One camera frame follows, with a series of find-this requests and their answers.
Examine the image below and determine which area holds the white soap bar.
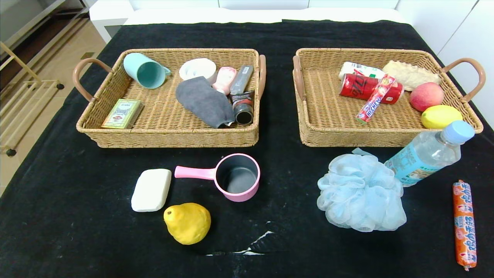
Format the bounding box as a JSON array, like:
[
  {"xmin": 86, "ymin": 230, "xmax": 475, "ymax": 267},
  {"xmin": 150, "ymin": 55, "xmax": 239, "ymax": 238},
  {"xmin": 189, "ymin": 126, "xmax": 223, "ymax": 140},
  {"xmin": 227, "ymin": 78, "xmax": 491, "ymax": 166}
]
[{"xmin": 131, "ymin": 168, "xmax": 172, "ymax": 212}]

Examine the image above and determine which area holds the clear water bottle blue cap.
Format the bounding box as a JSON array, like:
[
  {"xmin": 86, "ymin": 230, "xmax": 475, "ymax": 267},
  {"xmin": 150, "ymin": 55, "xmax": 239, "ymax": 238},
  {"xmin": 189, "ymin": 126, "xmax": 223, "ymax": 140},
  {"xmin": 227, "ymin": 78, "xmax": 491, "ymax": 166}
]
[{"xmin": 384, "ymin": 120, "xmax": 475, "ymax": 188}]

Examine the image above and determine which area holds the orange sausage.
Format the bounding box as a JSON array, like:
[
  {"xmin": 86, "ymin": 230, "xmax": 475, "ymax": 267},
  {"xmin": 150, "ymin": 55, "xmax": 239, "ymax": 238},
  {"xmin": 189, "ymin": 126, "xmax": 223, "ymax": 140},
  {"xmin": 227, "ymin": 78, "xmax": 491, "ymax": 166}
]
[{"xmin": 452, "ymin": 180, "xmax": 477, "ymax": 271}]

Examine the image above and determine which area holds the black and red tube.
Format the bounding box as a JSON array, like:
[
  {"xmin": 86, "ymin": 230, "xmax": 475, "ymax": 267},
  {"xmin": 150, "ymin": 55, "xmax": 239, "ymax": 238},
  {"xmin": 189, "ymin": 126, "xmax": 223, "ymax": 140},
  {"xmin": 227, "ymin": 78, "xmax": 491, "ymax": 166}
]
[{"xmin": 230, "ymin": 90, "xmax": 255, "ymax": 125}]

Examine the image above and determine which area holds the grey cloth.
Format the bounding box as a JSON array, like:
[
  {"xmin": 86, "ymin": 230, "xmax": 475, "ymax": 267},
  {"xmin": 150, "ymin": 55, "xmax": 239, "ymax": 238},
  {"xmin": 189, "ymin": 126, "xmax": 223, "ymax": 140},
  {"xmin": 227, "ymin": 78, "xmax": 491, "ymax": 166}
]
[{"xmin": 175, "ymin": 76, "xmax": 235, "ymax": 129}]

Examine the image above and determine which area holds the grey tube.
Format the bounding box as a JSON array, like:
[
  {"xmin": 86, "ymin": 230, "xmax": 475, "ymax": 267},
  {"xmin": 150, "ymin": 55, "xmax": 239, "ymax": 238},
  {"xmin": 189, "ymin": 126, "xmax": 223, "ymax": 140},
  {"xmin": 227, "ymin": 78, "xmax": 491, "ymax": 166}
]
[{"xmin": 230, "ymin": 65, "xmax": 254, "ymax": 96}]

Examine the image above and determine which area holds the pink and white small bottle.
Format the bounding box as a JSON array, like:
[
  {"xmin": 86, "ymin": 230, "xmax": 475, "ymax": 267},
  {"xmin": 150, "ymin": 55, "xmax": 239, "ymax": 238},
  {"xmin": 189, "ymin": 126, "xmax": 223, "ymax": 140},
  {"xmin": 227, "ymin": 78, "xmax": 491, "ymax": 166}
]
[{"xmin": 213, "ymin": 66, "xmax": 237, "ymax": 96}]

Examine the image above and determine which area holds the white round dish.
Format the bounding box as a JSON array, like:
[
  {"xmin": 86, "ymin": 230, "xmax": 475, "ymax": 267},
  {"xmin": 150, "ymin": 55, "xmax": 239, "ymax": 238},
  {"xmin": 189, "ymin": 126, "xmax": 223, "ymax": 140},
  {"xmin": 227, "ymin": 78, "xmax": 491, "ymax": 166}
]
[{"xmin": 179, "ymin": 58, "xmax": 217, "ymax": 85}]

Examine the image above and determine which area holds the yellow pear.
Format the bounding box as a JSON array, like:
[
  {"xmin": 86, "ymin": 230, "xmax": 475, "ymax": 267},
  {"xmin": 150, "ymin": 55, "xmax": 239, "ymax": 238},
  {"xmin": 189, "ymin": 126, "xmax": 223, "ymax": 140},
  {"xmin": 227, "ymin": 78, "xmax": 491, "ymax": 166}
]
[{"xmin": 163, "ymin": 203, "xmax": 211, "ymax": 245}]

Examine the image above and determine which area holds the red cola can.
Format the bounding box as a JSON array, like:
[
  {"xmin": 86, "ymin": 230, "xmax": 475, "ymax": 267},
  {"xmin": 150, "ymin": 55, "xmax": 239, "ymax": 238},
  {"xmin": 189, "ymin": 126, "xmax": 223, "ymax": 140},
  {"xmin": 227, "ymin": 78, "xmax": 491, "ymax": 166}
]
[{"xmin": 339, "ymin": 73, "xmax": 404, "ymax": 105}]

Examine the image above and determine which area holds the teal plastic cup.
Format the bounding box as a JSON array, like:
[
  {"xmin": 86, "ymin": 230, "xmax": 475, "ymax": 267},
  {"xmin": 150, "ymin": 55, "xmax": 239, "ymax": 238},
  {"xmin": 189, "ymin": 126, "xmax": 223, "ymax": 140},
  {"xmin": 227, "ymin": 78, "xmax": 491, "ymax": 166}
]
[{"xmin": 123, "ymin": 53, "xmax": 171, "ymax": 90}]

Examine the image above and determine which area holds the light blue bath pouf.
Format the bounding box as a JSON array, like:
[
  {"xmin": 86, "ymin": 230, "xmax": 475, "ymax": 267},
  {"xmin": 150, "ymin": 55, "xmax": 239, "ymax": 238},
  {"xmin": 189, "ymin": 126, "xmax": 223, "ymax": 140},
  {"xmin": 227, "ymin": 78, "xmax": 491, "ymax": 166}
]
[{"xmin": 317, "ymin": 154, "xmax": 407, "ymax": 232}]

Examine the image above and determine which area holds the green card box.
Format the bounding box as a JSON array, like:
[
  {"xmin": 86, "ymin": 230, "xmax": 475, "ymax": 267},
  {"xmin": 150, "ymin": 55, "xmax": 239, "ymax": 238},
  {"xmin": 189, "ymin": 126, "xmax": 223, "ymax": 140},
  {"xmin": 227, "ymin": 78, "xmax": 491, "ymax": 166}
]
[{"xmin": 101, "ymin": 99, "xmax": 144, "ymax": 129}]

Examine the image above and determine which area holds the white snack packet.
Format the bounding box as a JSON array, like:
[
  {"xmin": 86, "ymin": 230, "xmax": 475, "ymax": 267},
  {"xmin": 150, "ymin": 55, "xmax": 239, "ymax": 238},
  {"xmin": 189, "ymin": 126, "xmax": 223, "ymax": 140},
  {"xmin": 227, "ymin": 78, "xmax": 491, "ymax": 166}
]
[{"xmin": 339, "ymin": 62, "xmax": 386, "ymax": 80}]

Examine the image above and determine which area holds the red Hi-Chew candy stick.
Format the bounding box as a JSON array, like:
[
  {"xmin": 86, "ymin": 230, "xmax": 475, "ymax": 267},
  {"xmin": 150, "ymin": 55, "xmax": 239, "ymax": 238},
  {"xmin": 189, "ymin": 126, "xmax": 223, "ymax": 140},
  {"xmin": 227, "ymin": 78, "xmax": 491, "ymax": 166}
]
[{"xmin": 356, "ymin": 74, "xmax": 396, "ymax": 124}]

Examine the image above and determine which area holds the red peach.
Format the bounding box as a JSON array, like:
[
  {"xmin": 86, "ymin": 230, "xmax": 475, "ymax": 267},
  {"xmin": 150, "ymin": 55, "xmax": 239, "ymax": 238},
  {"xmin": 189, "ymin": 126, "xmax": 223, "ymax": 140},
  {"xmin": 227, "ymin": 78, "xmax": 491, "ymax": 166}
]
[{"xmin": 409, "ymin": 82, "xmax": 445, "ymax": 112}]

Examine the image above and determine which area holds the white side cabinet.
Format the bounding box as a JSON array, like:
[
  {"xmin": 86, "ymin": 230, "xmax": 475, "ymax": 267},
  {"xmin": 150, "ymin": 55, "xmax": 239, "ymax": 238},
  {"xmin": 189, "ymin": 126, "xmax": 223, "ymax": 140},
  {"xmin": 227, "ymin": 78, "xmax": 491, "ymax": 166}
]
[{"xmin": 89, "ymin": 0, "xmax": 134, "ymax": 43}]

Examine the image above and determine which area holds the yellow lemon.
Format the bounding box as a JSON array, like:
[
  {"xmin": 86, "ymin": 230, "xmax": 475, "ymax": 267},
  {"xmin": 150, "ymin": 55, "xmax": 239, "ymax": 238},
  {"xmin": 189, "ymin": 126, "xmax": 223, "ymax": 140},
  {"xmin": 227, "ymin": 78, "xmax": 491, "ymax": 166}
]
[{"xmin": 421, "ymin": 105, "xmax": 463, "ymax": 129}]

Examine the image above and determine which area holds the brown low shelf unit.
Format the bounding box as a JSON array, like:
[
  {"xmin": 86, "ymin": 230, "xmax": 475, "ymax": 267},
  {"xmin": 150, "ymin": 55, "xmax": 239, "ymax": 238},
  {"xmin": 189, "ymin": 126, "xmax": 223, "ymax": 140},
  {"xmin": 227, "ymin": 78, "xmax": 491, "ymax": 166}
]
[{"xmin": 0, "ymin": 0, "xmax": 89, "ymax": 58}]

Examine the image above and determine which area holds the wooden rack on wheels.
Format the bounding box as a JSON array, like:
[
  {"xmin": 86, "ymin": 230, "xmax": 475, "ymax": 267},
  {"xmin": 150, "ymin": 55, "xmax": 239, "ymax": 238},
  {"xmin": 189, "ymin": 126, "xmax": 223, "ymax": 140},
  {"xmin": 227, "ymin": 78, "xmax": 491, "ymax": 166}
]
[{"xmin": 0, "ymin": 41, "xmax": 65, "ymax": 157}]

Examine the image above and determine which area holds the pink pot with handle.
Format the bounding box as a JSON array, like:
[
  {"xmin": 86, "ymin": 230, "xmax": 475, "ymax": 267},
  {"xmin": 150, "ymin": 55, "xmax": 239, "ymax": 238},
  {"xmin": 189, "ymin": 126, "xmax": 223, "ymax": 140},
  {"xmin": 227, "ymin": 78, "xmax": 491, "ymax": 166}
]
[{"xmin": 174, "ymin": 153, "xmax": 261, "ymax": 202}]

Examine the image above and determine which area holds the wicker basket with handles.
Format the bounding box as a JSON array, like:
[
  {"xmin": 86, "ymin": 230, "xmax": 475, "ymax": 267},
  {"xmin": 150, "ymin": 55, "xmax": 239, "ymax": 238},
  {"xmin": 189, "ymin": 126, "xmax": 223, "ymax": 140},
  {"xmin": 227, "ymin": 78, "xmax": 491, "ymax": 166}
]
[
  {"xmin": 292, "ymin": 47, "xmax": 486, "ymax": 148},
  {"xmin": 73, "ymin": 48, "xmax": 267, "ymax": 148}
]

